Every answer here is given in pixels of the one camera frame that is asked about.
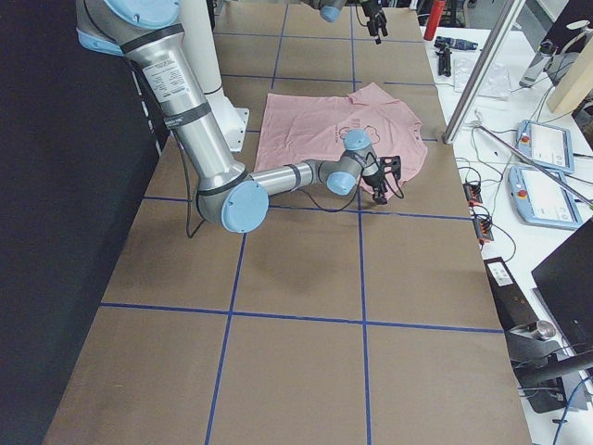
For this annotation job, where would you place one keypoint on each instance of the red water bottle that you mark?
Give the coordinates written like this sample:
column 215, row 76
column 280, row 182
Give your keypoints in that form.
column 434, row 18

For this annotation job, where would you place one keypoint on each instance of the near teach pendant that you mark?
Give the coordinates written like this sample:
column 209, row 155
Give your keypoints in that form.
column 540, row 201

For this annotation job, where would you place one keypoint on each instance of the teach pendant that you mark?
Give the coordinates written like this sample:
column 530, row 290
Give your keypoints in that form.
column 546, row 145
column 540, row 201

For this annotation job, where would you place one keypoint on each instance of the brown paper table cover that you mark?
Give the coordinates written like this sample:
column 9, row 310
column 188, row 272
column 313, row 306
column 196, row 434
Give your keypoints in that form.
column 335, row 322

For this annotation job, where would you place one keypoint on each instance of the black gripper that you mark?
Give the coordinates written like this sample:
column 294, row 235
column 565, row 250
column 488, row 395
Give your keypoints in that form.
column 373, row 178
column 372, row 14

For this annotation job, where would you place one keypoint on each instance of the folded blue umbrella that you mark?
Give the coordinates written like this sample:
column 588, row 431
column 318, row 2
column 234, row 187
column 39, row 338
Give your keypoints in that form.
column 454, row 43

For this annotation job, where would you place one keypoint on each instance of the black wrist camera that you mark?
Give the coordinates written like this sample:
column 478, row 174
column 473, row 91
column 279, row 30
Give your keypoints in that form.
column 391, row 165

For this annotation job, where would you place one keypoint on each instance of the black monitor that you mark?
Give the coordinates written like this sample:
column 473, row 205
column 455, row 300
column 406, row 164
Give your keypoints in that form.
column 564, row 283

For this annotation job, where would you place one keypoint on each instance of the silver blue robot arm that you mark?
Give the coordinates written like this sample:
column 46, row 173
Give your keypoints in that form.
column 171, row 44
column 330, row 10

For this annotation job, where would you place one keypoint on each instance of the pink t-shirt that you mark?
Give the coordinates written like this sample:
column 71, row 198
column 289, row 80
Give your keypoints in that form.
column 307, row 140

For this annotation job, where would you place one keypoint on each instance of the far teach pendant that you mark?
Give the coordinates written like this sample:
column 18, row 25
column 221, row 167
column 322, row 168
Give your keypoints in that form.
column 546, row 145

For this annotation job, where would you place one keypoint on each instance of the black folded tripod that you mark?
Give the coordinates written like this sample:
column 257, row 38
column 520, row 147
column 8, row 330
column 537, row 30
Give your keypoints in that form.
column 444, row 60

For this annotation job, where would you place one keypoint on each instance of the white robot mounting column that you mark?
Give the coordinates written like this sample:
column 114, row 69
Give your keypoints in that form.
column 199, row 49

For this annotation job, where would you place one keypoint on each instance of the black box with white label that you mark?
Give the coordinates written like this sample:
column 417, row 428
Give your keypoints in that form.
column 512, row 306

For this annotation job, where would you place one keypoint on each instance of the orange black power strip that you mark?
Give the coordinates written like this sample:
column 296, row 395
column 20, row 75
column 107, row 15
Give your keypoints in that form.
column 481, row 217

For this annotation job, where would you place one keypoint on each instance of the aluminium frame post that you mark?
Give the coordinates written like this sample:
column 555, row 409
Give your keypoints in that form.
column 495, row 40

